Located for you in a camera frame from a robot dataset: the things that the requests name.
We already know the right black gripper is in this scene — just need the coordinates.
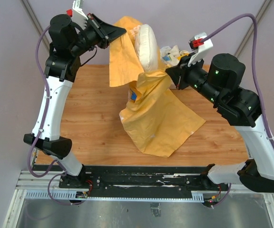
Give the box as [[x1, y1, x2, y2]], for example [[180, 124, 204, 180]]
[[166, 51, 222, 105]]

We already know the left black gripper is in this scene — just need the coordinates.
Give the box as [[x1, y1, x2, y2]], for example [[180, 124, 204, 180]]
[[69, 13, 127, 57]]

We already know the white pillow with bear print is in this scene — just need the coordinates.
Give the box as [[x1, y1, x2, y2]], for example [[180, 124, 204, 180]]
[[127, 23, 160, 102]]

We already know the yellow pillowcase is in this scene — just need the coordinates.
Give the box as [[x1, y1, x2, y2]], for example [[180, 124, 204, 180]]
[[109, 16, 205, 157]]

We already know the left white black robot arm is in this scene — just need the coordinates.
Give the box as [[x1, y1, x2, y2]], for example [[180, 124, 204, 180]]
[[23, 13, 127, 188]]

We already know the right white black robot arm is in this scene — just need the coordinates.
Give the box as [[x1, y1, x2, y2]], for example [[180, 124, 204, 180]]
[[166, 53, 274, 193]]

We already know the yellow cloth in bin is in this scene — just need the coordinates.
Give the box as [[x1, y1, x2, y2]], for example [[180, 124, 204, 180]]
[[177, 54, 189, 60]]

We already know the translucent plastic bin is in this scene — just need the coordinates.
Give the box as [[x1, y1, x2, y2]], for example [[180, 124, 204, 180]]
[[159, 46, 195, 69]]

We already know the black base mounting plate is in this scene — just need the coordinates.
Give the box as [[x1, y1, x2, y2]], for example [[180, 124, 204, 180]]
[[59, 166, 228, 200]]

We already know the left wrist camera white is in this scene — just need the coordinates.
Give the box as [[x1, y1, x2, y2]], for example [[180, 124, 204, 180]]
[[66, 0, 88, 29]]

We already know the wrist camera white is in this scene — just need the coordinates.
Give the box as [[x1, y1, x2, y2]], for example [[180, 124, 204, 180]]
[[188, 32, 213, 67], [66, 0, 88, 29]]

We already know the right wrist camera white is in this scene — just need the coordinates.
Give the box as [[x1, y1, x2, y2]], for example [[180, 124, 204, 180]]
[[188, 32, 213, 67]]

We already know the left aluminium frame post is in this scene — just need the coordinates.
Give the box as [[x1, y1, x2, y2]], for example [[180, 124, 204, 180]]
[[20, 0, 49, 51]]

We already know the aluminium frame post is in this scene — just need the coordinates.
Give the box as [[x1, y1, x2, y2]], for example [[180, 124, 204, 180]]
[[232, 0, 274, 57], [20, 0, 49, 51]]

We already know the right aluminium frame post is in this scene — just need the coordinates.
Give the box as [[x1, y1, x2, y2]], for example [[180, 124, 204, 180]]
[[232, 0, 274, 57]]

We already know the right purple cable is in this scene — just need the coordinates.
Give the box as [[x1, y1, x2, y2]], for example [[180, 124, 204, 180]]
[[200, 13, 274, 209]]

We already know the grey slotted cable duct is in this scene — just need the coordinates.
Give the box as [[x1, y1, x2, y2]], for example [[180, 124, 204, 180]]
[[24, 190, 204, 203]]

